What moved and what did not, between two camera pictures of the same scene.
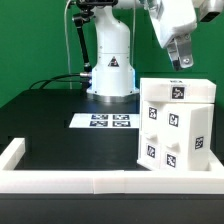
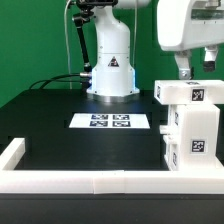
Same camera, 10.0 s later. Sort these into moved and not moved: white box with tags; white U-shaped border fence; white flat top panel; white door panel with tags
Moved: white door panel with tags; white box with tags
Not moved: white flat top panel; white U-shaped border fence
